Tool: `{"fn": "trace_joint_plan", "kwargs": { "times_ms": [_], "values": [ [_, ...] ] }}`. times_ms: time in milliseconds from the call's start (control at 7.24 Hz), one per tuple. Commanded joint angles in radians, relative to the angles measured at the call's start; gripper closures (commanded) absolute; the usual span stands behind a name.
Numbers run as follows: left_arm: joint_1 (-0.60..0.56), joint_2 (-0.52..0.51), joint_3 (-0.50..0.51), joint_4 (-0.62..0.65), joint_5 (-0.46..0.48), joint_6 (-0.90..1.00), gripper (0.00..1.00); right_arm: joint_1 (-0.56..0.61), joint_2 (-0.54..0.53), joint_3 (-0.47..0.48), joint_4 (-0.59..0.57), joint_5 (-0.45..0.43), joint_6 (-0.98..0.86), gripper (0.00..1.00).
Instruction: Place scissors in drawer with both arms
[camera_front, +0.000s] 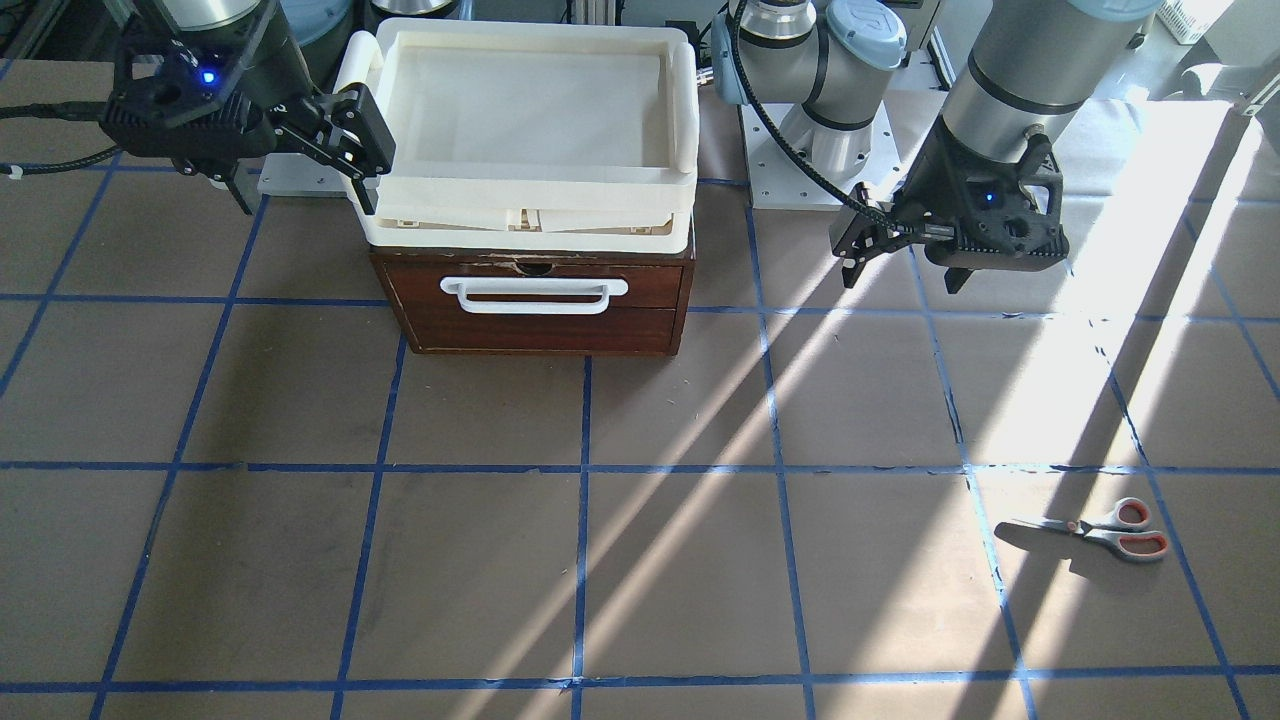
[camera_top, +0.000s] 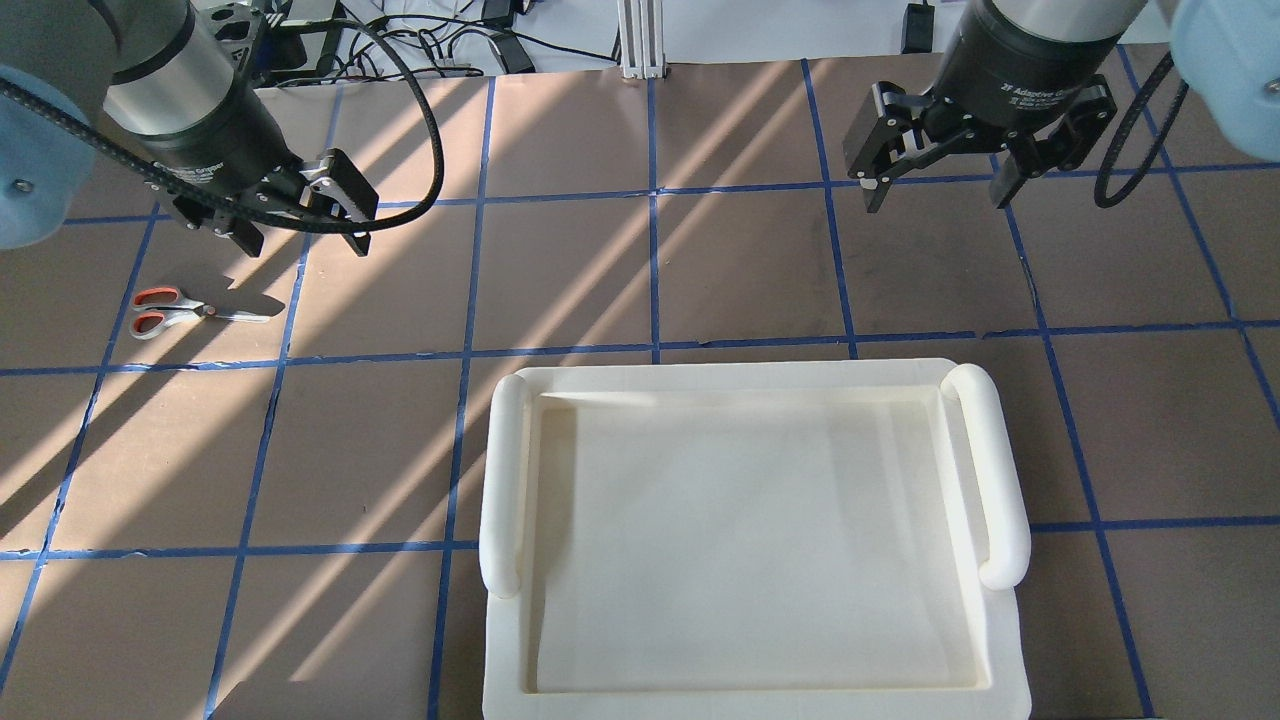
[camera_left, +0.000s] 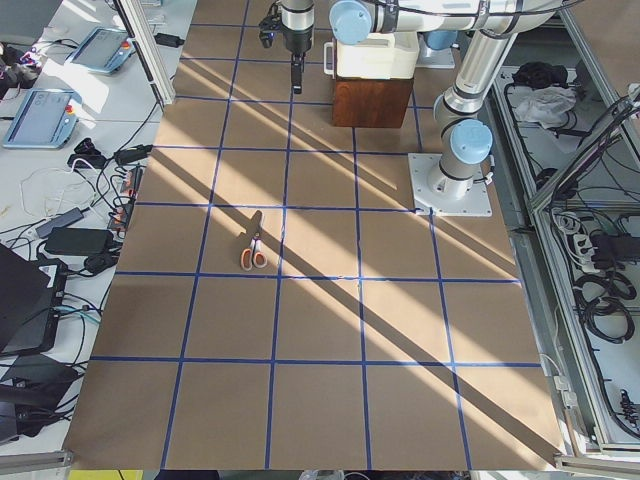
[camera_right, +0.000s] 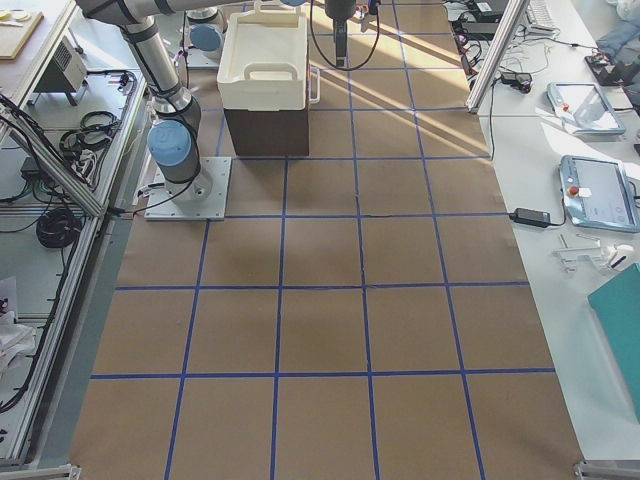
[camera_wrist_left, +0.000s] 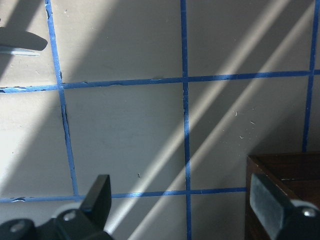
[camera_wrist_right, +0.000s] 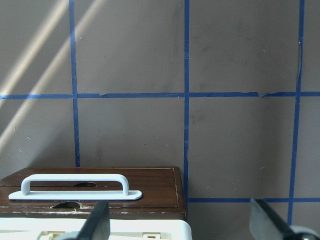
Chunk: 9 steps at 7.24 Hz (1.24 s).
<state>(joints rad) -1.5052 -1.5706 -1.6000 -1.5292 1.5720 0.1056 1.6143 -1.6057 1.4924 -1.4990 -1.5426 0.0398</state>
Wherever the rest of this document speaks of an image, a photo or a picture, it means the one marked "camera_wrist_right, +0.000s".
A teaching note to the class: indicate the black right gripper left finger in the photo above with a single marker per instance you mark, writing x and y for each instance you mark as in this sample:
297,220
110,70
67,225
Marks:
97,225

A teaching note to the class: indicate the white drawer handle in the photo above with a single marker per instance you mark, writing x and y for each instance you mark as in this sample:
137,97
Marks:
25,192

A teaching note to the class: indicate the dark wooden drawer cabinet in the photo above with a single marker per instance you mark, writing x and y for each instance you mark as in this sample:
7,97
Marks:
161,187

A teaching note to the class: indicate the white plastic bin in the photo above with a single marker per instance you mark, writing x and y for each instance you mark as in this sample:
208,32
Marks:
19,228

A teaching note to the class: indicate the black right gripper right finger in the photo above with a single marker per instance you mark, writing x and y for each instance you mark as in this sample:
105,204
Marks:
265,223

